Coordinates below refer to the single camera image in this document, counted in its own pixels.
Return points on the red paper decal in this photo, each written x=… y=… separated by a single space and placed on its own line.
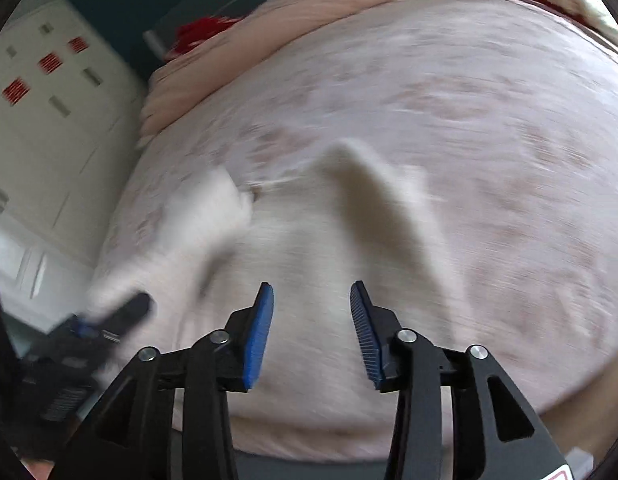
x=77 y=44
x=16 y=91
x=51 y=63

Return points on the red pillow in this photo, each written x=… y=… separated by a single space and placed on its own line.
x=204 y=32

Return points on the pink duvet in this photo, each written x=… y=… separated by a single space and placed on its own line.
x=299 y=15

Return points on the white sweater with black hearts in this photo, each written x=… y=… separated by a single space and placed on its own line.
x=309 y=260

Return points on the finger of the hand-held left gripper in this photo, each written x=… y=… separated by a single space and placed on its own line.
x=121 y=312

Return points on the white wardrobe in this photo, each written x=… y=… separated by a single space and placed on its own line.
x=54 y=160

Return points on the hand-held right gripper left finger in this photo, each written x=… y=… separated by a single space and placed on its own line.
x=256 y=340

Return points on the pink patterned bedspread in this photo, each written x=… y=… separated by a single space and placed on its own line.
x=489 y=135

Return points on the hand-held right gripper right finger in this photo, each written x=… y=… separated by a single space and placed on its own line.
x=364 y=340

